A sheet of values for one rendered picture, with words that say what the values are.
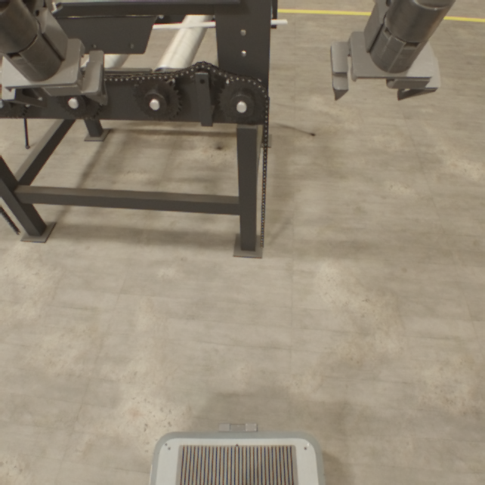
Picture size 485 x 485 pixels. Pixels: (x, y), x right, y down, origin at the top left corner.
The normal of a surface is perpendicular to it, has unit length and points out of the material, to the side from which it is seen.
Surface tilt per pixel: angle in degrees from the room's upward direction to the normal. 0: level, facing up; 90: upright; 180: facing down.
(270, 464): 0
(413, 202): 0
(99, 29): 90
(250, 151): 90
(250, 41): 90
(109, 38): 90
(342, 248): 0
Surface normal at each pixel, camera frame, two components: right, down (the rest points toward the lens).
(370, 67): -0.02, -0.15
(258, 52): -0.10, 0.77
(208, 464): -0.02, -0.62
